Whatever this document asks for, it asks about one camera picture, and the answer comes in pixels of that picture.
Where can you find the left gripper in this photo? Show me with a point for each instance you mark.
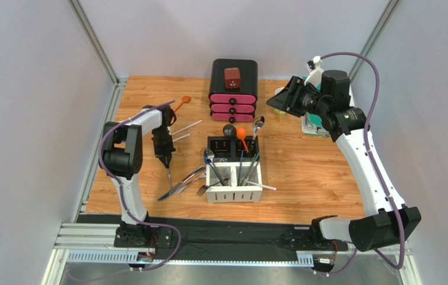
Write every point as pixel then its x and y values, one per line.
pixel 165 154

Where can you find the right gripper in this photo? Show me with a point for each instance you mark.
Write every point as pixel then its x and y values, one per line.
pixel 294 97

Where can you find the steel table knife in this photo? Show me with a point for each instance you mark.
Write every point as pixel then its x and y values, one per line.
pixel 174 189

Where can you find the small white plastic spoon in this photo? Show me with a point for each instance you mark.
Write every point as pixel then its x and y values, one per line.
pixel 181 137

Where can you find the steel spoon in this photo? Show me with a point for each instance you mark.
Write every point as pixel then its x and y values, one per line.
pixel 257 125

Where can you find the steel fork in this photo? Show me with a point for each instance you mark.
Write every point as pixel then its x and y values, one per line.
pixel 209 159

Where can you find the dark blue chopstick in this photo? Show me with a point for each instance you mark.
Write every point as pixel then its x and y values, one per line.
pixel 240 168

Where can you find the white slotted utensil caddy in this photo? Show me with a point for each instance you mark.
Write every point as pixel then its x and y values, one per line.
pixel 231 192

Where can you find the teal chopstick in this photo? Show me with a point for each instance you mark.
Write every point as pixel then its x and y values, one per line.
pixel 252 169

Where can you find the pale yellow mug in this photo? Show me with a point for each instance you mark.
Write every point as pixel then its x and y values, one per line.
pixel 277 111

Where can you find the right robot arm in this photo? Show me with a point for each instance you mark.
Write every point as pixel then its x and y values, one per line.
pixel 388 220

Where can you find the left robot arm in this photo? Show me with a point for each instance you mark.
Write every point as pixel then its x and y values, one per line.
pixel 121 157

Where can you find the green folder binder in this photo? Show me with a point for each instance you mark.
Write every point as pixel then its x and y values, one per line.
pixel 312 124

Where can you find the black plastic fork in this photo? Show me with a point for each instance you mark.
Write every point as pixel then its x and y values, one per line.
pixel 204 188

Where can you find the white orange chopstick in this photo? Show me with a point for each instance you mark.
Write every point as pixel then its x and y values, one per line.
pixel 187 127

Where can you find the black pink drawer cabinet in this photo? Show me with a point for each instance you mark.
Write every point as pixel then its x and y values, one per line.
pixel 233 105

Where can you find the brown cube box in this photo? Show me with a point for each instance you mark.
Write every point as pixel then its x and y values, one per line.
pixel 232 78

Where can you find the black utensil caddy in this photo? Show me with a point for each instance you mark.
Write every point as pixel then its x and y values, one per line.
pixel 232 149

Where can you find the black ladle spoon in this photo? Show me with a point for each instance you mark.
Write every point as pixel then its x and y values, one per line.
pixel 229 131

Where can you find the silver metal chopstick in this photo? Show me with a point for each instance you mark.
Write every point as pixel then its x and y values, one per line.
pixel 254 160

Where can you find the white plastic chopstick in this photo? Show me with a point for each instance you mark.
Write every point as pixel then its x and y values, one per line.
pixel 260 185

